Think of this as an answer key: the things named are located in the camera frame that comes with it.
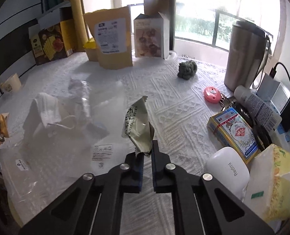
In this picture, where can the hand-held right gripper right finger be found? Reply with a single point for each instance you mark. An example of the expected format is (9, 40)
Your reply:
(157, 173)

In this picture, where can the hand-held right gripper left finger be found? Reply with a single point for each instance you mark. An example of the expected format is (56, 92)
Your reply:
(136, 176)

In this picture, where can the green foil wrapper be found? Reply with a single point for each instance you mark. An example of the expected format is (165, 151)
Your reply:
(137, 127)

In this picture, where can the large clear plastic bag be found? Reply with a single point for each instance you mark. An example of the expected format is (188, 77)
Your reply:
(61, 156)

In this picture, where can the white power bank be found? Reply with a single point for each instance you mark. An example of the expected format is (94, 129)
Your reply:
(223, 171)

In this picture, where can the white textured tablecloth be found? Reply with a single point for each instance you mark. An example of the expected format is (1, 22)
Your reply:
(171, 102)

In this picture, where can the playing card box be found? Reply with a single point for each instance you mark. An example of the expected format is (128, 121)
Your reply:
(233, 132)

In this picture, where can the crumpled clear plastic film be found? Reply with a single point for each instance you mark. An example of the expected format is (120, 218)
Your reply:
(82, 95)

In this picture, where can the bunch of keys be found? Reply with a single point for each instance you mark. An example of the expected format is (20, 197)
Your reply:
(227, 101)

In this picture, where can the black glossy object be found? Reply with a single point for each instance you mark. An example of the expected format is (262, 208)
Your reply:
(245, 115)

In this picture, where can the green toad figurine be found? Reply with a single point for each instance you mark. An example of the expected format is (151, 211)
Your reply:
(187, 69)

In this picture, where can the white face mask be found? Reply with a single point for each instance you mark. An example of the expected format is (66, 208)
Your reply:
(44, 110)

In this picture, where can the yellow tissue pack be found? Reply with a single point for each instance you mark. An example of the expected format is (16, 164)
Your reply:
(269, 191)

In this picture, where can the white tube bottle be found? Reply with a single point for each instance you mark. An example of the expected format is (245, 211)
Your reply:
(255, 102)

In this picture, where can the kraft pouch with white label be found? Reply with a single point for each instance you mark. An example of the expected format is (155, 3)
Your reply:
(115, 56)

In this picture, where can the small brown cardboard box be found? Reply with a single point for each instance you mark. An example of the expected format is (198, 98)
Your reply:
(92, 53)

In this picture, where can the white and blue packet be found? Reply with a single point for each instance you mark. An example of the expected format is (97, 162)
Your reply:
(285, 138)

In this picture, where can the open white food-print carton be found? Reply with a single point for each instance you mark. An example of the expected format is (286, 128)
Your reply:
(148, 36)

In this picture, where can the yellow plastic bag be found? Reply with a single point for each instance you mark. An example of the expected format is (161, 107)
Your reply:
(89, 44)

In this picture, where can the stainless steel tumbler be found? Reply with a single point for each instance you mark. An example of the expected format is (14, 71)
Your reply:
(245, 58)

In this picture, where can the small printed paper cup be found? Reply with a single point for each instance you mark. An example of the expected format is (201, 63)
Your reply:
(11, 83)

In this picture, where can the dark cracker snack box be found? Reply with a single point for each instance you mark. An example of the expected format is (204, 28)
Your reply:
(49, 46)

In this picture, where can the balcony railing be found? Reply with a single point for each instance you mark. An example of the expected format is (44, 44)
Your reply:
(217, 29)

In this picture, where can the plain brown cardboard box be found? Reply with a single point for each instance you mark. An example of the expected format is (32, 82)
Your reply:
(156, 5)

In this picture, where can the yellow curtain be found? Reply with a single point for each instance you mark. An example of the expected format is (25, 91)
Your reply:
(74, 0)

